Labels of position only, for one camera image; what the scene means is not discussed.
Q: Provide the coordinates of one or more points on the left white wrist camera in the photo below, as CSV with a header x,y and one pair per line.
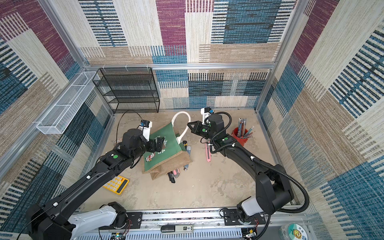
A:
x,y
146,126

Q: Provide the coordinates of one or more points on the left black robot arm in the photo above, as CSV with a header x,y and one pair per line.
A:
x,y
51,219

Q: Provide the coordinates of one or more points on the black wire mesh shelf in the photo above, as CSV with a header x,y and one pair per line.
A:
x,y
128,89

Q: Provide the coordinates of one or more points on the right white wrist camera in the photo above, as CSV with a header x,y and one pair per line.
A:
x,y
206,112

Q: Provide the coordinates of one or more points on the pink grey utility knife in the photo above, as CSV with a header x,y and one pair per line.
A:
x,y
176,173

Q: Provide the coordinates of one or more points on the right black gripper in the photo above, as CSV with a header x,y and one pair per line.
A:
x,y
198,128

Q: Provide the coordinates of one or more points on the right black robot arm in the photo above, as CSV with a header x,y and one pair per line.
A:
x,y
273,185

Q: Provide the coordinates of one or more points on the black utility knife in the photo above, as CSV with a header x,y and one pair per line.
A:
x,y
171,177

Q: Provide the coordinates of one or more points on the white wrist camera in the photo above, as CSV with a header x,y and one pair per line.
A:
x,y
206,112
146,126

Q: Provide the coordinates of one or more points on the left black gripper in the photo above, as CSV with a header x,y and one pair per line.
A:
x,y
160,143

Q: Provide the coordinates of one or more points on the pencils in cup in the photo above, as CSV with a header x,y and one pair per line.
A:
x,y
242,132

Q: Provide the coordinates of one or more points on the yellow calculator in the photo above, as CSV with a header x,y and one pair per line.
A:
x,y
117,184

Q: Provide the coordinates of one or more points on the white wire mesh basket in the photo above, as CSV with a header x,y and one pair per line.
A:
x,y
58,118

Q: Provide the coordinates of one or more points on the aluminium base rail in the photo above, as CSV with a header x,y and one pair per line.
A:
x,y
189,224

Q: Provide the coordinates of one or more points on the green Christmas burlap tote bag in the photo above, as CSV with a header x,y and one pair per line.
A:
x,y
173,156

